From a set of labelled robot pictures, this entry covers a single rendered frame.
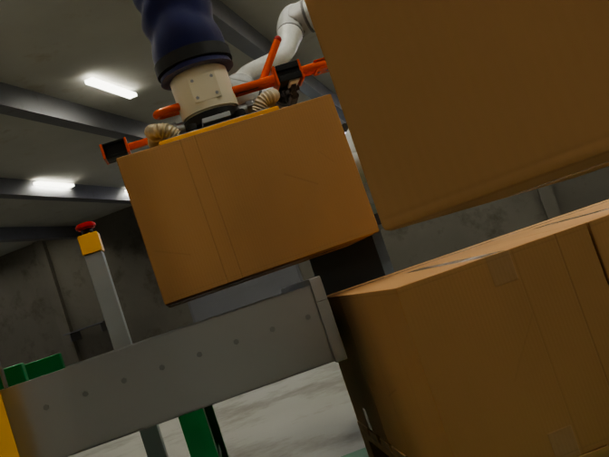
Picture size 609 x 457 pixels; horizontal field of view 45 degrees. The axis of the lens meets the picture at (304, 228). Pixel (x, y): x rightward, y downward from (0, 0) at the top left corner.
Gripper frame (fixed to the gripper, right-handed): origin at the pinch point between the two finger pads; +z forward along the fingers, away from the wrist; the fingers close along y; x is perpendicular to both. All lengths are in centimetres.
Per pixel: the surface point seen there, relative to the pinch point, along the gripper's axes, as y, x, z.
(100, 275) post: 35, 75, -47
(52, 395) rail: 65, 84, 35
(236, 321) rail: 63, 39, 35
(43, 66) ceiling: -275, 139, -661
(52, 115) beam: -246, 158, -755
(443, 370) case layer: 82, 8, 80
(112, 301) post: 45, 74, -47
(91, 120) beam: -254, 118, -851
